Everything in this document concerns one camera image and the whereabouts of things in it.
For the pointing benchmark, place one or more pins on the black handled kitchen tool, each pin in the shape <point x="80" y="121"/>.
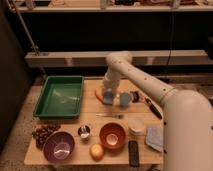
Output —
<point x="137" y="97"/>

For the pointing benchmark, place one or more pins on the small metal cup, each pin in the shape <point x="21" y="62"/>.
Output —
<point x="84" y="132"/>

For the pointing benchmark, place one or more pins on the purple bowl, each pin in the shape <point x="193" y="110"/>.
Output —
<point x="58" y="147"/>

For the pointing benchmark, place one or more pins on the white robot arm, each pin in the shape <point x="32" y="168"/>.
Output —
<point x="188" y="115"/>

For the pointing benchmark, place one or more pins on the green plastic tray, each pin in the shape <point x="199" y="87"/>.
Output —
<point x="60" y="98"/>

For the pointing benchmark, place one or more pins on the blue sponge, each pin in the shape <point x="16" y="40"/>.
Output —
<point x="108" y="97"/>

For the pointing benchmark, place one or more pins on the bunch of red grapes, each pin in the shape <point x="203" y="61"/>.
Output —
<point x="42" y="133"/>

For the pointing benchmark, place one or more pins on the orange bowl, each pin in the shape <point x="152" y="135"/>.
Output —
<point x="112" y="136"/>

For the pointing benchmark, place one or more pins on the blue folded cloth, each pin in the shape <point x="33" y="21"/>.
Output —
<point x="154" y="137"/>

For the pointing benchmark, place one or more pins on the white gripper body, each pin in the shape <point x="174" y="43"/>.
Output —
<point x="110" y="85"/>

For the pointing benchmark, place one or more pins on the yellow apple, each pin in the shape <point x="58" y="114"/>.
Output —
<point x="96" y="151"/>

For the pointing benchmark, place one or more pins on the blue plastic cup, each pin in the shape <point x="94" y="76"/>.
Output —
<point x="125" y="99"/>

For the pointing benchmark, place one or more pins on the black remote control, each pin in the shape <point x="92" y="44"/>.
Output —
<point x="133" y="153"/>

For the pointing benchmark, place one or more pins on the orange carrot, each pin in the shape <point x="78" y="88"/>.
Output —
<point x="98" y="94"/>

